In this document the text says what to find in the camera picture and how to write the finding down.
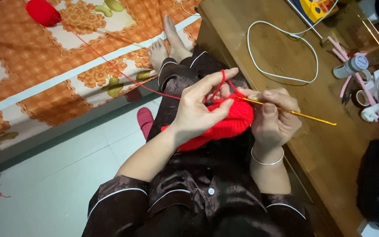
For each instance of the small white figurine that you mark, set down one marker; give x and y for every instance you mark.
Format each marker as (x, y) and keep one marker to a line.
(371, 112)

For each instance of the red yarn strand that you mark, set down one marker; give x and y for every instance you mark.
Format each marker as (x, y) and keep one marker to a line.
(117, 70)

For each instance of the black plastic bag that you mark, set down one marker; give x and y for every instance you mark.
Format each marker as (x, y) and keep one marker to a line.
(378, 184)

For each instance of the bed with orange floral sheet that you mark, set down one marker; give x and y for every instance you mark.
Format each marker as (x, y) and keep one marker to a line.
(54, 62)

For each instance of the white bottle with grey cap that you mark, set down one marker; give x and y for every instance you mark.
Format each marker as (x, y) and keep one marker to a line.
(350, 67)

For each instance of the dark scissors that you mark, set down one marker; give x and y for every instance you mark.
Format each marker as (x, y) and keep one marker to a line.
(349, 92)

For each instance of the yellow and blue box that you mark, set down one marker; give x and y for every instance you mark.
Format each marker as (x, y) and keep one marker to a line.
(316, 8)

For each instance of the person's bare foot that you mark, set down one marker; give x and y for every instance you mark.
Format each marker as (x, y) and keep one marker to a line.
(158, 52)
(175, 42)

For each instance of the dark brown satin pajamas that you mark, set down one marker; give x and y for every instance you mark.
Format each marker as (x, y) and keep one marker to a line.
(209, 177)

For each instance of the red slipper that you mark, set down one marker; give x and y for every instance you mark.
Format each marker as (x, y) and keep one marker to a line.
(145, 120)

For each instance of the clear tape roll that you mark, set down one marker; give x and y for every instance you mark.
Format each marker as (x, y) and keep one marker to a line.
(366, 75)
(362, 98)

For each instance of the gold crochet hook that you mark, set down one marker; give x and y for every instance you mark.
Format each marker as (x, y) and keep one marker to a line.
(304, 115)

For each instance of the person's right hand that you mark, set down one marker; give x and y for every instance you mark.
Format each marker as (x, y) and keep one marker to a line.
(276, 126)

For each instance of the person's left hand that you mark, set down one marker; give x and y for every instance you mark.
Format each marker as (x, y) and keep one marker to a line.
(194, 108)

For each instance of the red yarn scrap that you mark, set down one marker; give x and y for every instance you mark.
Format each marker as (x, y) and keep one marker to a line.
(4, 195)

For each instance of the red crocheted piece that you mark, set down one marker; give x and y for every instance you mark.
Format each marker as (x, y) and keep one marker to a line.
(222, 128)

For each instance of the red yarn ball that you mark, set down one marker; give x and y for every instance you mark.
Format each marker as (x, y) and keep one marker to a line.
(42, 12)

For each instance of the pink plastic sticks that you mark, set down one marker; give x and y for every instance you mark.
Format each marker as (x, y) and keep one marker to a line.
(362, 84)

